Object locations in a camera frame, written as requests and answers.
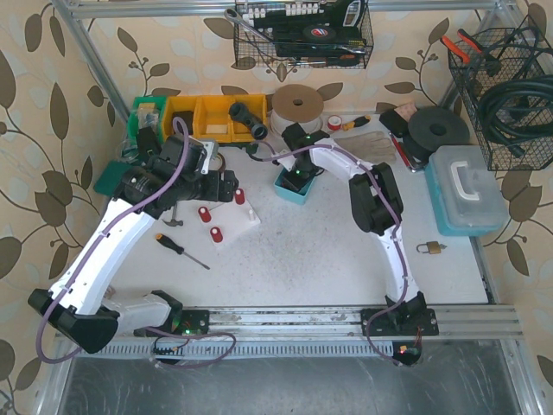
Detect black sander block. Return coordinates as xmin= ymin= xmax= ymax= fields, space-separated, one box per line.
xmin=379 ymin=109 xmax=409 ymax=138

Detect wire basket right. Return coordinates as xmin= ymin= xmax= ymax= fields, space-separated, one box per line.
xmin=448 ymin=26 xmax=552 ymax=171

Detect red utility knife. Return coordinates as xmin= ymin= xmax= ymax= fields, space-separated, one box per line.
xmin=389 ymin=132 xmax=425 ymax=173

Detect black handled hammer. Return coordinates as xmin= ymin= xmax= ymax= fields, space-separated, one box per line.
xmin=163 ymin=203 xmax=183 ymax=227

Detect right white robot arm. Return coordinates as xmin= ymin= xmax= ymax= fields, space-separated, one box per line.
xmin=266 ymin=123 xmax=439 ymax=337

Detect brown tape roll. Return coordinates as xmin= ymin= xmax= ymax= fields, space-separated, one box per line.
xmin=215 ymin=153 xmax=226 ymax=173

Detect red spring short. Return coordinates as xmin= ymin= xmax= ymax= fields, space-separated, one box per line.
xmin=234 ymin=188 xmax=245 ymax=205

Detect grey pipe fitting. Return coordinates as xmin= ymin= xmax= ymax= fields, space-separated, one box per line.
xmin=229 ymin=102 xmax=268 ymax=140

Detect yellow black screwdriver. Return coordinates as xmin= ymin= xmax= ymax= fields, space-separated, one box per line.
xmin=342 ymin=115 xmax=371 ymax=131

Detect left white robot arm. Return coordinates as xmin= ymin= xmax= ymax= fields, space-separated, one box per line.
xmin=28 ymin=118 xmax=238 ymax=364

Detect black disc spool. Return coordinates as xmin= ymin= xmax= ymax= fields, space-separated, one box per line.
xmin=404 ymin=106 xmax=470 ymax=163

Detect yellow triple bin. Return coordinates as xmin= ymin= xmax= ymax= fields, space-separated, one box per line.
xmin=161 ymin=94 xmax=269 ymax=144

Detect green bin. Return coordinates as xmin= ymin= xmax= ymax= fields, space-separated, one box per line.
xmin=127 ymin=96 xmax=167 ymax=142

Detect white cable spool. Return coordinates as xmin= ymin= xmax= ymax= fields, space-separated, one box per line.
xmin=270 ymin=84 xmax=324 ymax=136

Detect black electrical tape roll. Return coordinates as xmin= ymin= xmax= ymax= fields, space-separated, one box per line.
xmin=302 ymin=25 xmax=336 ymax=43

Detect wire basket top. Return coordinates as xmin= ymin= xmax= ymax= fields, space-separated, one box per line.
xmin=224 ymin=1 xmax=373 ymax=72

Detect wire basket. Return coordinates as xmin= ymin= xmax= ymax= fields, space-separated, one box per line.
xmin=448 ymin=26 xmax=552 ymax=171
xmin=224 ymin=1 xmax=373 ymax=72

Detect orange handled pliers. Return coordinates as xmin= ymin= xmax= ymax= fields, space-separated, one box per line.
xmin=440 ymin=29 xmax=483 ymax=65

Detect teal plastic bin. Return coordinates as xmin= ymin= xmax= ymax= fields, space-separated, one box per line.
xmin=273 ymin=169 xmax=315 ymax=206

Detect black coiled hose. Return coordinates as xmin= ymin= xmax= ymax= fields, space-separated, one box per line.
xmin=479 ymin=25 xmax=553 ymax=148

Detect brass padlock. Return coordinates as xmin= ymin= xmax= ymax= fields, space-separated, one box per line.
xmin=416 ymin=241 xmax=447 ymax=255

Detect green case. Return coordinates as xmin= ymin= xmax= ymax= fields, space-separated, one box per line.
xmin=93 ymin=161 xmax=132 ymax=197

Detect black foam block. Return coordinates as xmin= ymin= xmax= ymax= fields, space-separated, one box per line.
xmin=173 ymin=111 xmax=194 ymax=134

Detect clear teal toolbox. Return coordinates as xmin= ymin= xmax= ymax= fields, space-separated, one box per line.
xmin=424 ymin=145 xmax=509 ymax=237

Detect black orange screwdriver left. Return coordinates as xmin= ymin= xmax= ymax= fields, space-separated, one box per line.
xmin=156 ymin=233 xmax=210 ymax=270

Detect red white tape roll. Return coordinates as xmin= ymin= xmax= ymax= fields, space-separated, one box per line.
xmin=327 ymin=115 xmax=342 ymax=131

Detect beige work glove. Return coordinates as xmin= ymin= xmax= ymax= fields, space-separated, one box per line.
xmin=336 ymin=131 xmax=396 ymax=164

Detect red spring long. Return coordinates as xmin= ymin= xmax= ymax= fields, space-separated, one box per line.
xmin=210 ymin=227 xmax=223 ymax=243

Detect white peg base plate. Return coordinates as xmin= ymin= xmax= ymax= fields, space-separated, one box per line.
xmin=203 ymin=199 xmax=261 ymax=250

